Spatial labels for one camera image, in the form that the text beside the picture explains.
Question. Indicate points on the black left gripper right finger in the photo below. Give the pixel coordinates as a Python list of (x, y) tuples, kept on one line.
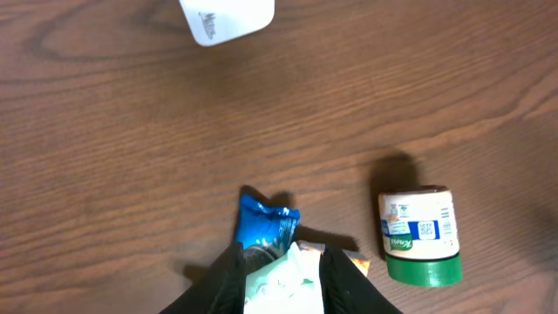
[(346, 290)]

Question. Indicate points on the green lidded white jar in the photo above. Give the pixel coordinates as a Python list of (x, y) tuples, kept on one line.
[(421, 237)]

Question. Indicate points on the blue Oreo cookie pack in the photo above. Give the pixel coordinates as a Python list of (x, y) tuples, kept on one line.
[(265, 232)]

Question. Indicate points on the pale green wet wipes pack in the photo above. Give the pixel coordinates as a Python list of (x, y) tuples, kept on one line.
[(289, 285)]

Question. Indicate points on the white barcode scanner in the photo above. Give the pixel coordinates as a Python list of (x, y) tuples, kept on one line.
[(214, 22)]

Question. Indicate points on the small orange snack packet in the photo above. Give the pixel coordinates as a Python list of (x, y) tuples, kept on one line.
[(360, 261)]

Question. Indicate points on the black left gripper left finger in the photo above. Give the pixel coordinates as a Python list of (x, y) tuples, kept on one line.
[(220, 291)]

